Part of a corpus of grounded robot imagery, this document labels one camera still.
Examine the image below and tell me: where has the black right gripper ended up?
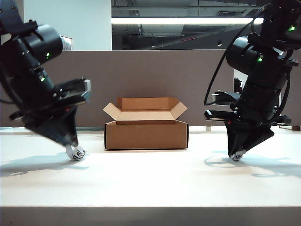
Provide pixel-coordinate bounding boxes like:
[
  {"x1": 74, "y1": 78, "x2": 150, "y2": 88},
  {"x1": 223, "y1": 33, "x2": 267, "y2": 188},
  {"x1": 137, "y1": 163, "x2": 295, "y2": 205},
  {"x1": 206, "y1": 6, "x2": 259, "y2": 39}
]
[{"x1": 204, "y1": 103, "x2": 292, "y2": 158}]

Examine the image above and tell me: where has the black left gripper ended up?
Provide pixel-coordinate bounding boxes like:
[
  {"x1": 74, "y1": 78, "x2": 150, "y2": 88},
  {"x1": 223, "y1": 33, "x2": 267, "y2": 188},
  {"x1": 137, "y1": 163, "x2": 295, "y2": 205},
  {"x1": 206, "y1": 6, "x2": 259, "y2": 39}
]
[{"x1": 9, "y1": 93, "x2": 88, "y2": 147}]

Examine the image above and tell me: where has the printed paper ball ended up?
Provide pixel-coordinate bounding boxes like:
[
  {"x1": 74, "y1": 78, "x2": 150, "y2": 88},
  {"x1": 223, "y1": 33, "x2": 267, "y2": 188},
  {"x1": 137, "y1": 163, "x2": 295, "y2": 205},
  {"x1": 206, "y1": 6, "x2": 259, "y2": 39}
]
[
  {"x1": 65, "y1": 144, "x2": 87, "y2": 161},
  {"x1": 229, "y1": 149, "x2": 246, "y2": 162}
]

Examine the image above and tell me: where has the open brown cardboard box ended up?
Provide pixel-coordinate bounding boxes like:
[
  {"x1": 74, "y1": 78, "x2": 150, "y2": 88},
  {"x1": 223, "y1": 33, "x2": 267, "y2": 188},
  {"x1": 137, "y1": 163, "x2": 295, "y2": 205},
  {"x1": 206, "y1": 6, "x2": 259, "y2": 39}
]
[{"x1": 103, "y1": 97, "x2": 190, "y2": 151}]

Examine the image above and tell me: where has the narrow brown desk divider panel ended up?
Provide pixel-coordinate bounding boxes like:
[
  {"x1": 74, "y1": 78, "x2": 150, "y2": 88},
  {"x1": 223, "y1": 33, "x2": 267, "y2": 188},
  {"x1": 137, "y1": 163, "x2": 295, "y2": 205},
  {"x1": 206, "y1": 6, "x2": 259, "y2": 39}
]
[{"x1": 288, "y1": 49, "x2": 301, "y2": 129}]

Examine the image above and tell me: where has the wide brown desk divider panel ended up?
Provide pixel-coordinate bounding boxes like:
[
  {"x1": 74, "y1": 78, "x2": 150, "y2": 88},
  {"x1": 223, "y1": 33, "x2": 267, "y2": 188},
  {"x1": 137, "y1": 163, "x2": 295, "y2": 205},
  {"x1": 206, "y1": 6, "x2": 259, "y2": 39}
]
[{"x1": 0, "y1": 49, "x2": 236, "y2": 128}]

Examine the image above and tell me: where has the long ceiling light strip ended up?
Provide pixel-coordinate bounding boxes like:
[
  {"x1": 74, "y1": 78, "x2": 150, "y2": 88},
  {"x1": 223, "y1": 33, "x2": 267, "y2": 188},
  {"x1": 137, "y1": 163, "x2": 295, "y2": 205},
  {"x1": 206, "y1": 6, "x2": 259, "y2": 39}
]
[{"x1": 111, "y1": 17, "x2": 264, "y2": 25}]

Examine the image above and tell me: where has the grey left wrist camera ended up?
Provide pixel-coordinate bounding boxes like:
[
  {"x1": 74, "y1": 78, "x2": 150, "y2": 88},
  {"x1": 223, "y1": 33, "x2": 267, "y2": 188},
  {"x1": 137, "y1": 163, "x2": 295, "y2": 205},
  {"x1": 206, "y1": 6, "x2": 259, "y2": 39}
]
[{"x1": 55, "y1": 78, "x2": 92, "y2": 105}]

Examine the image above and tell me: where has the dark right wrist camera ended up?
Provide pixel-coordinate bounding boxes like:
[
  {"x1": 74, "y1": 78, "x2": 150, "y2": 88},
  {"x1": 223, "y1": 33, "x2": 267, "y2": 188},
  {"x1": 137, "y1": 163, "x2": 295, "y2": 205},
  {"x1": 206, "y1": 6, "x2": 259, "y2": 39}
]
[{"x1": 211, "y1": 90, "x2": 239, "y2": 107}]

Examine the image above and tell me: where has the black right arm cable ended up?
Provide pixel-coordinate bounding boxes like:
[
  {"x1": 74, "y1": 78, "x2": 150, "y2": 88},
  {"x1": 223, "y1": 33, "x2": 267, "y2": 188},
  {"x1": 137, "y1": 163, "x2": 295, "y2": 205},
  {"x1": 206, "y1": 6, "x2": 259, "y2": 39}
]
[{"x1": 203, "y1": 18, "x2": 259, "y2": 106}]

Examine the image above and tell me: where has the metal wall plate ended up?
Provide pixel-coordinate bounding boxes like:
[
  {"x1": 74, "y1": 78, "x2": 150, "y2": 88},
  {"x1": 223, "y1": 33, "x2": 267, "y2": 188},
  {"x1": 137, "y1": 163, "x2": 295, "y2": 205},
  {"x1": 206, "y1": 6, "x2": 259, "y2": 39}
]
[{"x1": 60, "y1": 36, "x2": 73, "y2": 51}]

